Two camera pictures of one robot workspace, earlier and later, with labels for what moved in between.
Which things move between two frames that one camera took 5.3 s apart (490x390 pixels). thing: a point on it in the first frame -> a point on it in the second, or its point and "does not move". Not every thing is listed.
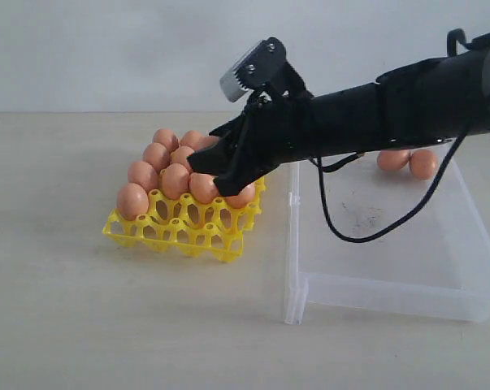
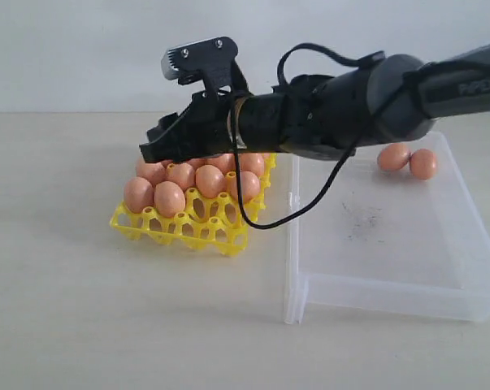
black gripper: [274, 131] -> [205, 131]
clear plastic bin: [439, 265] does not move
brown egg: [392, 160] does not move
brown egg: [423, 163] does not move
